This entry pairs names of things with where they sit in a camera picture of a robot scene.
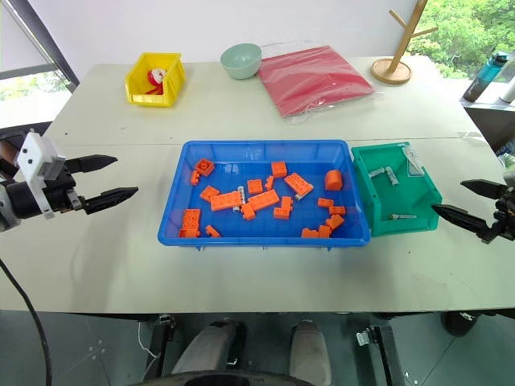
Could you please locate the red cloth in bag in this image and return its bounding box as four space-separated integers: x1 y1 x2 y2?
256 43 386 125

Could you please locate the blue plastic tray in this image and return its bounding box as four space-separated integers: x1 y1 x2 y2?
157 139 372 248

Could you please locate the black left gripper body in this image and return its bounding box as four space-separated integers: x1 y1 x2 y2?
43 165 87 213

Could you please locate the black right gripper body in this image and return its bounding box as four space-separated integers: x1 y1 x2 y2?
480 185 515 244

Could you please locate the orange plastic building brick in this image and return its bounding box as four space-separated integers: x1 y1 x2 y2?
324 169 344 191

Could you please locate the yellow plastic bin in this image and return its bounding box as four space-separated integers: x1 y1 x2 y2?
124 51 187 109

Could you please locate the orange square block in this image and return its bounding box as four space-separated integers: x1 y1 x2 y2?
195 158 216 178

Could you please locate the dark window frame bar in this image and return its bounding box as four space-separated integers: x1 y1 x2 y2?
2 0 81 88

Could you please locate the clear plastic bag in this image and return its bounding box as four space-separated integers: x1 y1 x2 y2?
402 145 426 179

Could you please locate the black table leg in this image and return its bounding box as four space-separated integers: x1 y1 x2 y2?
355 324 404 386
149 314 177 380

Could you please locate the grey padded robot leg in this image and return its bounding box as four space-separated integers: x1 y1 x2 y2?
171 320 247 380
290 319 333 386

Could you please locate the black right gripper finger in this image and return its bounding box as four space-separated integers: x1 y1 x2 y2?
431 203 494 239
459 179 509 199

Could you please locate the teal and grey water bottle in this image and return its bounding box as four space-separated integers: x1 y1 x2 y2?
462 51 510 103

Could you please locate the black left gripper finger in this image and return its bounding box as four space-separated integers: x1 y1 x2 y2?
64 154 119 175
82 187 139 216

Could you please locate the long orange block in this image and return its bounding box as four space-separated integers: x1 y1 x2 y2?
209 191 244 212
283 172 315 197
247 189 281 211

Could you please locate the pale green bowl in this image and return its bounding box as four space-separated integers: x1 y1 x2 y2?
220 43 264 81

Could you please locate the thin white cable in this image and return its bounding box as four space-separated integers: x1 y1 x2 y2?
138 320 163 381

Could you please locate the wooden tree rack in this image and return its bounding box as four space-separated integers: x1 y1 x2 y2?
370 0 440 85

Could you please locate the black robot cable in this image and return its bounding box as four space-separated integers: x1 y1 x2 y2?
0 257 54 386

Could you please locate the red and white toy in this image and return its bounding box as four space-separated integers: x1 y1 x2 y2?
145 68 168 97

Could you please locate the black round table foot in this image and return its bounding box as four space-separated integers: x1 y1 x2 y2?
441 310 480 339

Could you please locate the green plastic bin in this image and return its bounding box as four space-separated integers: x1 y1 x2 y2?
350 141 444 238

